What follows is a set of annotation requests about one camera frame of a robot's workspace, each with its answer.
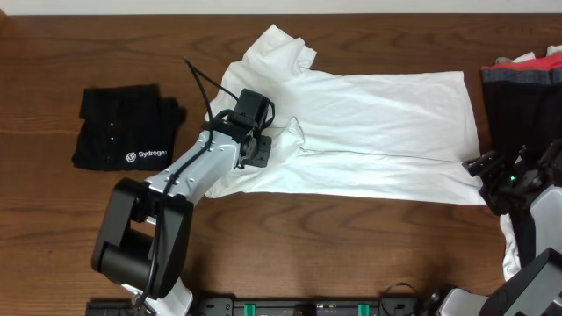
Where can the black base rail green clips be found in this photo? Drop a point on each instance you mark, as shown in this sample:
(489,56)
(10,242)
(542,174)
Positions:
(399,299)

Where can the white t-shirt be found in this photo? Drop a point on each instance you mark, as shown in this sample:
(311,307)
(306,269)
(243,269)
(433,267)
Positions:
(370,136)

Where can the folded black shirt with logo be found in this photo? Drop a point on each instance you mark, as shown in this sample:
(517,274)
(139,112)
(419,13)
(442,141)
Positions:
(127,128)

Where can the black garment with red band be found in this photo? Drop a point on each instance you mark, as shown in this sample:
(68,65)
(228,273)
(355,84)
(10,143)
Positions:
(523,108)

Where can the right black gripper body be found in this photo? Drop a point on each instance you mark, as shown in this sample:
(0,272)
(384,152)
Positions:
(502,183)

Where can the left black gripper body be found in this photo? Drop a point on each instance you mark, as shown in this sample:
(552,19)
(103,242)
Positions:
(259,151)

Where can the white cloth under pile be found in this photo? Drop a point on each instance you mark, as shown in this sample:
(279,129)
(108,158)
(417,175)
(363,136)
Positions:
(529,90)

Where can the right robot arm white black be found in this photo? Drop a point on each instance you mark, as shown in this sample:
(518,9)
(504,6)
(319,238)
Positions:
(535,289)

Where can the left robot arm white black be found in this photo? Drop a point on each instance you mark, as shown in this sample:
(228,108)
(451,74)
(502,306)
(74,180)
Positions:
(143,240)

